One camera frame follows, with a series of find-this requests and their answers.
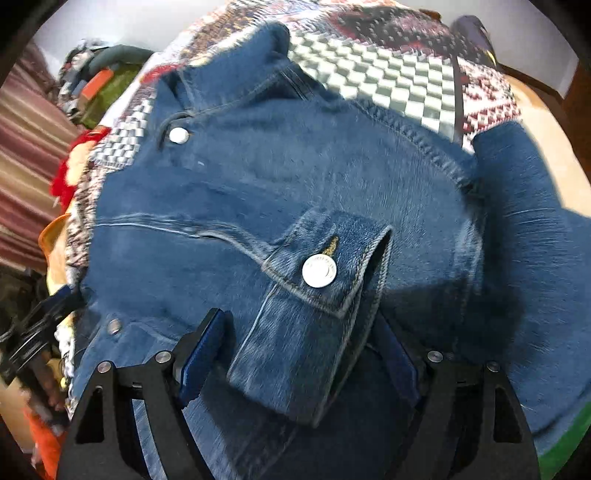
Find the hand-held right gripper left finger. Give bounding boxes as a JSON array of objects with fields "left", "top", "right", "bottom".
[{"left": 55, "top": 308, "right": 227, "bottom": 480}]

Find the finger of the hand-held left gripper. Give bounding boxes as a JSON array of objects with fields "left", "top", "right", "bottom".
[{"left": 54, "top": 284, "right": 84, "bottom": 305}]

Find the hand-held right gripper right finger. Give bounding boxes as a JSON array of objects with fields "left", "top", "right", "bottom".
[{"left": 369, "top": 315, "right": 542, "bottom": 480}]

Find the blue denim jacket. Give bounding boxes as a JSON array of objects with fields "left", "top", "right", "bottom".
[{"left": 69, "top": 21, "right": 591, "bottom": 480}]

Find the pile of clothes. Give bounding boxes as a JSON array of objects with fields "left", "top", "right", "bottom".
[{"left": 58, "top": 39, "right": 114, "bottom": 118}]

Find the orange cloth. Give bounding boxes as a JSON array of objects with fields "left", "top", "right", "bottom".
[{"left": 24, "top": 406, "right": 75, "bottom": 480}]

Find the striped curtain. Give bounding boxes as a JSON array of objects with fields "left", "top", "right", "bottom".
[{"left": 0, "top": 41, "right": 85, "bottom": 274}]

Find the patchwork printed blanket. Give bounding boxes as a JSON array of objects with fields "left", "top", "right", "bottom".
[{"left": 60, "top": 0, "right": 591, "bottom": 480}]

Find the dark blue cloth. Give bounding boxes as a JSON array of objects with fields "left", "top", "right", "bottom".
[{"left": 449, "top": 15, "right": 498, "bottom": 69}]

